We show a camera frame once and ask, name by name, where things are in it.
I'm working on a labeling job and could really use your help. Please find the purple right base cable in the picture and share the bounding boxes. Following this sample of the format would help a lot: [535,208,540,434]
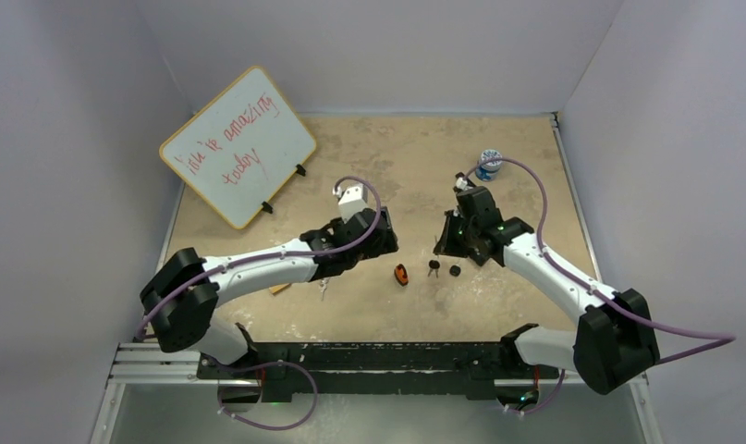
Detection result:
[502,367,567,418]

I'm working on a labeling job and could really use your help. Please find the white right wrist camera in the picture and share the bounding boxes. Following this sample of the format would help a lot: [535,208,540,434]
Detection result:
[453,173,476,193]

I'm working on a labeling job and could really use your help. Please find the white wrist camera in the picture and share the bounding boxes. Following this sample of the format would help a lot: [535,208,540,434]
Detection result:
[453,173,476,193]
[333,184,368,222]

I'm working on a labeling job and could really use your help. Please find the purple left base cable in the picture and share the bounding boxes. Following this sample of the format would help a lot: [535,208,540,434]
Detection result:
[216,360,320,431]

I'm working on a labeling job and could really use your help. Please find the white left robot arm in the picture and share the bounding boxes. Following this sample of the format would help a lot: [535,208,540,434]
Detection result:
[140,207,398,378]

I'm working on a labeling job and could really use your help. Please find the orange padlock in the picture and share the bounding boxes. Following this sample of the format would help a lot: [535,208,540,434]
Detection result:
[394,264,410,287]

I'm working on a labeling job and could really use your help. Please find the blue white round jar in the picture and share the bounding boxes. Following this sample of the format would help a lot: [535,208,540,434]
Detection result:
[475,149,503,181]

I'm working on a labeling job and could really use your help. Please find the small silver keys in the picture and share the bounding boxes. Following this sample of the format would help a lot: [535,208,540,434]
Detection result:
[319,277,331,302]

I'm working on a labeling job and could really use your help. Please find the black-headed keys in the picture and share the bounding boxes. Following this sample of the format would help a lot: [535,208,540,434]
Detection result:
[427,259,440,278]

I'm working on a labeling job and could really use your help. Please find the whiteboard with red writing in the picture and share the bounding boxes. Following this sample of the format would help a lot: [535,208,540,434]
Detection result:
[159,66,317,229]

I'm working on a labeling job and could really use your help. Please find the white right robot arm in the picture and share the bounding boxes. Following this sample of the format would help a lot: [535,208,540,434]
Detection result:
[434,186,661,394]

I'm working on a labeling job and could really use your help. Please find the brass padlock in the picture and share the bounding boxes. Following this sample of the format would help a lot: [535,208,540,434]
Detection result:
[268,283,291,296]

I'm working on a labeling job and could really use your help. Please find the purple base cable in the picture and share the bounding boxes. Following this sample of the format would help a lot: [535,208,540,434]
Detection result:
[502,367,567,418]
[216,360,320,431]

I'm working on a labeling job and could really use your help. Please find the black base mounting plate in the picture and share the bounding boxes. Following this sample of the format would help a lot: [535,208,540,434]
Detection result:
[197,341,559,403]

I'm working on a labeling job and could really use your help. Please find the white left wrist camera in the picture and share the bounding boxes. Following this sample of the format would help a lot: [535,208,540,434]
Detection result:
[333,184,368,222]

